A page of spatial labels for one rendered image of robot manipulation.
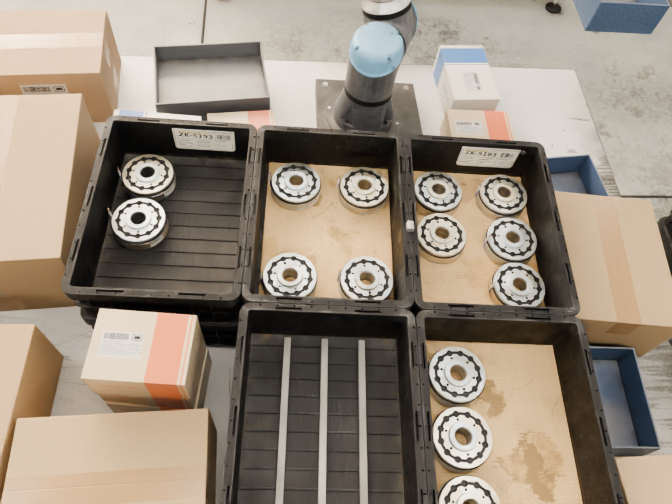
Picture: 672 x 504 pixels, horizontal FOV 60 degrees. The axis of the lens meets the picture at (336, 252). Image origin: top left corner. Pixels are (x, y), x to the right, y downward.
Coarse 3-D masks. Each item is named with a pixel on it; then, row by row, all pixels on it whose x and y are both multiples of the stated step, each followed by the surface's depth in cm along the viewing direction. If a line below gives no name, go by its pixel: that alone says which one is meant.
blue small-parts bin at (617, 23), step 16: (576, 0) 125; (592, 0) 119; (608, 0) 128; (624, 0) 128; (640, 0) 127; (656, 0) 122; (592, 16) 119; (608, 16) 119; (624, 16) 119; (640, 16) 119; (656, 16) 120; (624, 32) 123; (640, 32) 123
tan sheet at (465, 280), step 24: (456, 216) 124; (480, 216) 125; (480, 240) 121; (432, 264) 118; (456, 264) 118; (480, 264) 118; (528, 264) 119; (432, 288) 115; (456, 288) 115; (480, 288) 116
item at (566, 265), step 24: (408, 144) 120; (480, 144) 122; (504, 144) 122; (528, 144) 123; (408, 168) 117; (408, 192) 114; (552, 192) 117; (552, 216) 114; (504, 312) 102; (528, 312) 103; (552, 312) 103; (576, 312) 103
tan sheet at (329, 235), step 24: (336, 168) 128; (336, 192) 125; (288, 216) 120; (312, 216) 121; (336, 216) 121; (360, 216) 122; (384, 216) 122; (264, 240) 117; (288, 240) 118; (312, 240) 118; (336, 240) 118; (360, 240) 119; (384, 240) 119; (264, 264) 114; (336, 264) 116; (336, 288) 113
